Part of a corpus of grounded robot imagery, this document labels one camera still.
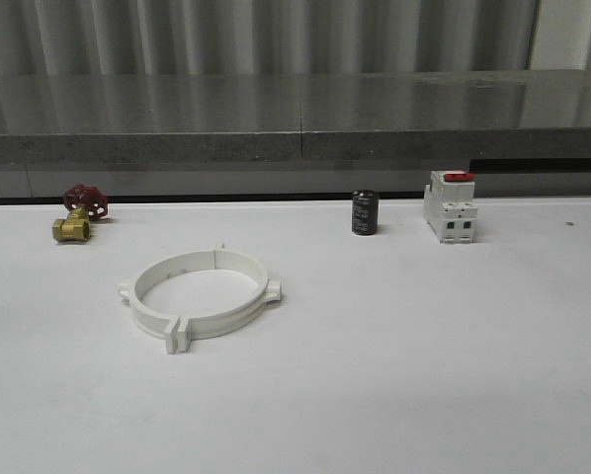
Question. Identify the brass valve red handwheel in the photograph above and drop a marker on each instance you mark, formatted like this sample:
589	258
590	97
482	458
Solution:
84	204

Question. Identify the black cylindrical capacitor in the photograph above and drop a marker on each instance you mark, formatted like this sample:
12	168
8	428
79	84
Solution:
365	212

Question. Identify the grey stone counter ledge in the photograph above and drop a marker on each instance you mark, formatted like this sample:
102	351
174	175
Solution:
523	133

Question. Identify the white circuit breaker red switch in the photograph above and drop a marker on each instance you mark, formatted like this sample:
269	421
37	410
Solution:
448	206

